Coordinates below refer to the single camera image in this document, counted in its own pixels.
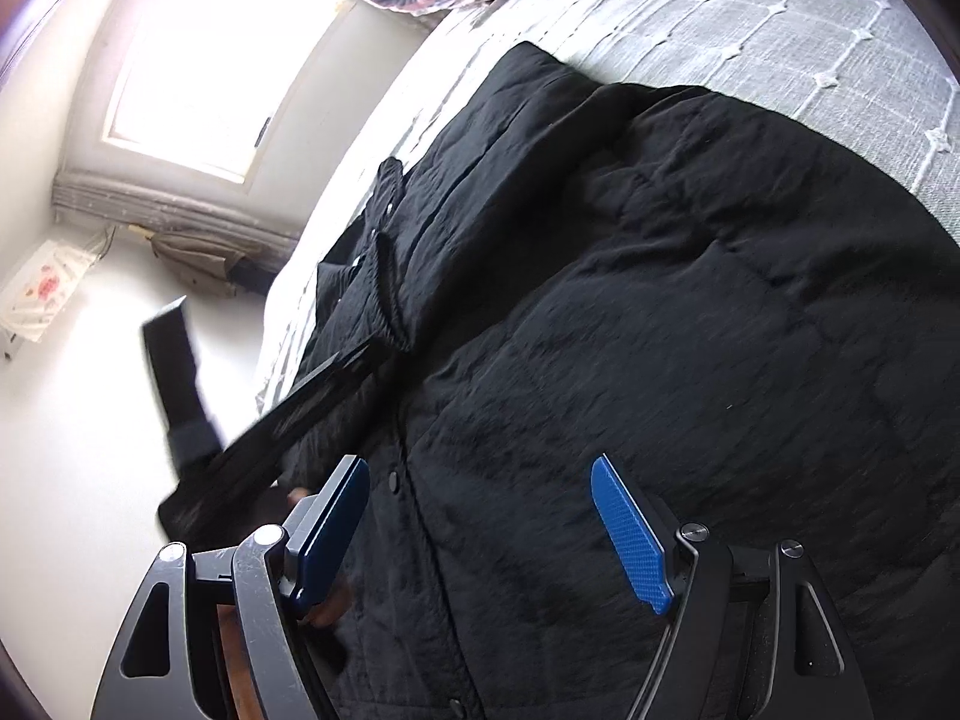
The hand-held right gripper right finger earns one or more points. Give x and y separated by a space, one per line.
630 532

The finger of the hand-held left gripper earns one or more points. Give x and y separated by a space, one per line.
180 375
322 390

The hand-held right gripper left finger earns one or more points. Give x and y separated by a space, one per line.
334 525

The black padded jacket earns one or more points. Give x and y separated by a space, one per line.
600 277

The khaki curtain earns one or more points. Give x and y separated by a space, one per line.
187 259

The white floral mat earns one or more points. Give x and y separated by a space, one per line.
45 292

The bright window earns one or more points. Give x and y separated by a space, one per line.
225 67

